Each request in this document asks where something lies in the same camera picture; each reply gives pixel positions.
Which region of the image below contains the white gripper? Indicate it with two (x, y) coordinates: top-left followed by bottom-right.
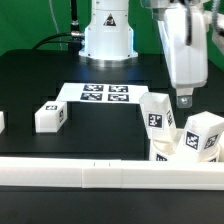
(158, 3), (208, 108)

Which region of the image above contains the paper sheet with markers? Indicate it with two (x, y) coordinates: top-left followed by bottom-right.
(57, 83), (148, 104)

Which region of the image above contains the black cable with connector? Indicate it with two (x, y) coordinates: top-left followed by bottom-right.
(32, 30), (86, 50)

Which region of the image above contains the black vertical antenna cable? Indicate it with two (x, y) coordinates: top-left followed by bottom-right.
(69, 0), (80, 33)

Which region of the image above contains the white left barrier rail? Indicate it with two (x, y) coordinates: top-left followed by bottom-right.
(0, 111), (5, 134)

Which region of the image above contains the white barrier rail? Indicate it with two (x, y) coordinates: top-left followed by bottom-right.
(0, 111), (5, 134)
(0, 157), (224, 190)

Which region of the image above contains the white front barrier rail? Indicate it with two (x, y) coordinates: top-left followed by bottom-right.
(0, 157), (224, 190)

